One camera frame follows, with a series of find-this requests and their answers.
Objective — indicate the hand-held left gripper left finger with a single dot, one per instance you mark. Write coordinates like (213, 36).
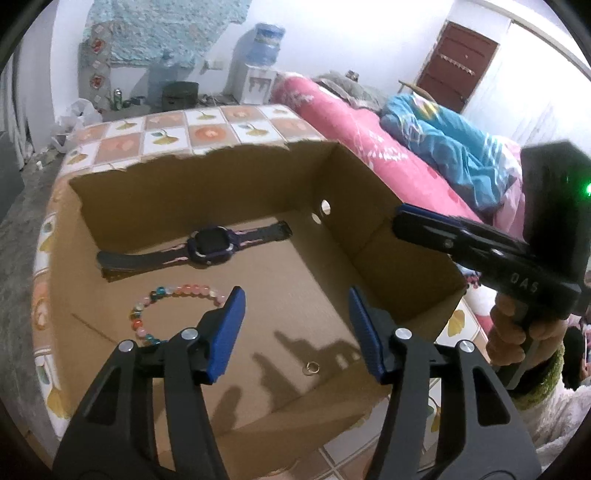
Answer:
(231, 332)

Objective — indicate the grey cloth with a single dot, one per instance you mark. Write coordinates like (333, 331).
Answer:
(346, 87)

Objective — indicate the purple smartwatch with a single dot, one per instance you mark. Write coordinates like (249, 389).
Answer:
(210, 242)

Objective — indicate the brown door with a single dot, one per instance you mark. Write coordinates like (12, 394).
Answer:
(455, 60)

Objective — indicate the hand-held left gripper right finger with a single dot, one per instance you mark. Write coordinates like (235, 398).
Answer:
(364, 341)

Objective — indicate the white plastic bag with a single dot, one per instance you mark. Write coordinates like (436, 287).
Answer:
(78, 113)

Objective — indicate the person's right forearm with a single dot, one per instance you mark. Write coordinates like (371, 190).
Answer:
(554, 406)

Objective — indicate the dark green pot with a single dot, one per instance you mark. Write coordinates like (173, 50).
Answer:
(180, 94)

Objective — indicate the brown cardboard box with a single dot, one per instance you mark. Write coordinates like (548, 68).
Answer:
(277, 277)

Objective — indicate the teal patterned wall cloth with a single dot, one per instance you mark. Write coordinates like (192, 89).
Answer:
(152, 32)

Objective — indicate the white wall socket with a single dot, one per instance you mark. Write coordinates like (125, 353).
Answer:
(214, 64)

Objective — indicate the blue patterned blanket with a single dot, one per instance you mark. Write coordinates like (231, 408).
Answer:
(443, 138)

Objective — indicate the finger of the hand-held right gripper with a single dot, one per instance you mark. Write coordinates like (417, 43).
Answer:
(425, 233)
(425, 213)

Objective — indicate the white water dispenser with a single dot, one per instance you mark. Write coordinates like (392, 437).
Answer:
(254, 83)

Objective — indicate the person's right hand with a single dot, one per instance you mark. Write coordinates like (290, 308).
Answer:
(503, 341)

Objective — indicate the green can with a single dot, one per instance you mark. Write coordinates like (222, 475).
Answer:
(117, 99)

